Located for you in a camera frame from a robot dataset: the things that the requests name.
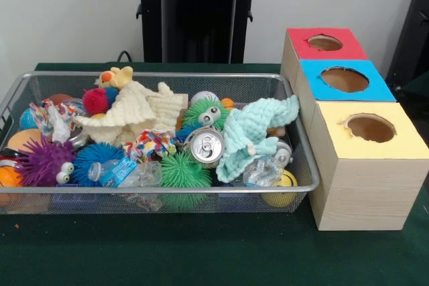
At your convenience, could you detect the yellow plush duck toy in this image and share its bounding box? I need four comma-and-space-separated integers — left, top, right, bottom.
93, 66, 134, 90

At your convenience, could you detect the purple spiky ball with eyes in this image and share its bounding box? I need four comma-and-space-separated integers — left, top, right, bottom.
16, 137, 76, 187

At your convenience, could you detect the silver drink can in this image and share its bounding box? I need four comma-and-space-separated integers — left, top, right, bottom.
189, 127, 226, 166

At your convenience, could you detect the green spiky ball with eyes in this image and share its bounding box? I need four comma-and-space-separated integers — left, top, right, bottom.
182, 96, 232, 133

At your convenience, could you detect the plain green spiky ball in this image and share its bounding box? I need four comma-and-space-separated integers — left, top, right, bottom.
160, 151, 212, 189

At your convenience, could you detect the dark green table cloth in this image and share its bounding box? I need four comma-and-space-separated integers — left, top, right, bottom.
400, 70, 429, 101
0, 62, 429, 286

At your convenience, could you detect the black stand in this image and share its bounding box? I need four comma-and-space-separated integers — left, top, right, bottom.
385, 0, 429, 99

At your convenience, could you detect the wooden box with three holes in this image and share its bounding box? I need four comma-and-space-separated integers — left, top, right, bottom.
280, 27, 429, 232

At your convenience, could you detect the blue spiky ball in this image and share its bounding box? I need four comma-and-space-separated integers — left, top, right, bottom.
72, 141, 127, 188

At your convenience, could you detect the black cable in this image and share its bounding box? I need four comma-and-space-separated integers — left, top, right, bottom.
117, 50, 135, 64

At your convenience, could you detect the silver wire mesh bin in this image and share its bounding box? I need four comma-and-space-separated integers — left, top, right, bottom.
0, 70, 321, 216

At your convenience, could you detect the mint waffle cloth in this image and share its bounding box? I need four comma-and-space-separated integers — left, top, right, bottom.
216, 94, 300, 183

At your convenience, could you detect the crushed bottle with blue label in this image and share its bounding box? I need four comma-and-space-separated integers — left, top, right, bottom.
87, 157, 164, 189

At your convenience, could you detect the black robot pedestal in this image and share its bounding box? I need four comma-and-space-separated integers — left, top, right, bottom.
129, 0, 271, 64

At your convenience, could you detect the multicolour spiky caterpillar toy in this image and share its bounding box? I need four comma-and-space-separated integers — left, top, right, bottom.
82, 86, 120, 115

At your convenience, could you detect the cream waffle cloth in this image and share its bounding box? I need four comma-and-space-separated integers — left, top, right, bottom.
73, 81, 188, 145

